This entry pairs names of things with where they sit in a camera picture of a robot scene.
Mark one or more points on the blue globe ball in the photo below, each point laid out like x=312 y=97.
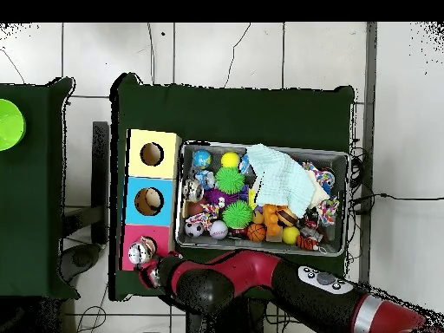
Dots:
x=201 y=159

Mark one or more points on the dark green side tablecloth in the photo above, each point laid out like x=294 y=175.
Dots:
x=31 y=208

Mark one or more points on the black flat panel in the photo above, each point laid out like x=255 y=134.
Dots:
x=100 y=173

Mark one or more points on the yellow ball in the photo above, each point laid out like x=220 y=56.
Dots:
x=290 y=235
x=230 y=160

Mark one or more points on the wooden three-hole box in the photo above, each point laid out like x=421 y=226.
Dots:
x=151 y=173

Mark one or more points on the lime green bowl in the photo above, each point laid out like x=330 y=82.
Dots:
x=10 y=125

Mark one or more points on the mint waffle cloth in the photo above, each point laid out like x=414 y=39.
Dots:
x=281 y=180

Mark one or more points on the crushed silver can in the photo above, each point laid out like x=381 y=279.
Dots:
x=193 y=190
x=140 y=250

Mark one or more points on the small orange basketball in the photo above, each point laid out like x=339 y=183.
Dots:
x=256 y=232

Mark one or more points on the grey stand base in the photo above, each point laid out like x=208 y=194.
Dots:
x=81 y=258

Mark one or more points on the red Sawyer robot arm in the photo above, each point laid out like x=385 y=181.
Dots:
x=249 y=274

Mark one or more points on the green spiky ball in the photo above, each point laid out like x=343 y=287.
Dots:
x=229 y=180
x=237 y=214

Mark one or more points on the tiger plush toy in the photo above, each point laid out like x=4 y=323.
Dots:
x=306 y=242

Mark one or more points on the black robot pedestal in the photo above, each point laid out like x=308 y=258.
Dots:
x=256 y=319

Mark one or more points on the cream cloth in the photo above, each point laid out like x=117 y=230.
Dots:
x=321 y=194

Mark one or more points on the shallow mesh bin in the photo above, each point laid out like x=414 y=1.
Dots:
x=333 y=163

